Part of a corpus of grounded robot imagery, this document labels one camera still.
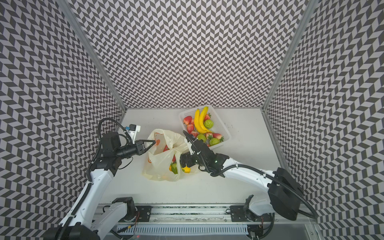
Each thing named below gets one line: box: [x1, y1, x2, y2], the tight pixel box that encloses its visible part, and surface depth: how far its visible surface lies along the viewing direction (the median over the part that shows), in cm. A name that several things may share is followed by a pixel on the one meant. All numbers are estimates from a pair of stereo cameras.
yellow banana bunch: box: [194, 106, 213, 134], surface depth 104 cm
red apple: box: [183, 115, 192, 125], surface depth 105 cm
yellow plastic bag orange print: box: [142, 129, 198, 182], surface depth 70 cm
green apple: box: [203, 119, 214, 129], surface depth 104 cm
